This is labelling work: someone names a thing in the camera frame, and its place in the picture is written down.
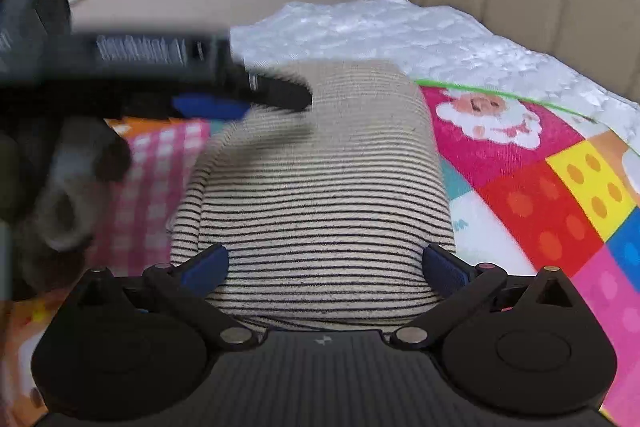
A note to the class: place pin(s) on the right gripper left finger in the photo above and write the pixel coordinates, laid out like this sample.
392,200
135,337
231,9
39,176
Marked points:
182,291

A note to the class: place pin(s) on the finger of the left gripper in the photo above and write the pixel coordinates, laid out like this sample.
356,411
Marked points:
209,107
282,92

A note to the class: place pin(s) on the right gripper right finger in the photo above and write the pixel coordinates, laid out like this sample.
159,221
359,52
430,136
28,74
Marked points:
463,288

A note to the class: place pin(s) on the beige striped knit garment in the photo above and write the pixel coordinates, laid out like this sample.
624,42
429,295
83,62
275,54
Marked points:
325,214

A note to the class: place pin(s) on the gloved left hand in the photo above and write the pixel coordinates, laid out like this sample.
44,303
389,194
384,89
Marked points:
57,180

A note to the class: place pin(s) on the colourful cartoon play mat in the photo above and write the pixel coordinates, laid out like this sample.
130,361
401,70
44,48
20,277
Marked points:
528,185

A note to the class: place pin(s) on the white quilted mattress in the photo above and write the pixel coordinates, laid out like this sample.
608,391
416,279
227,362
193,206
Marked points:
438,43

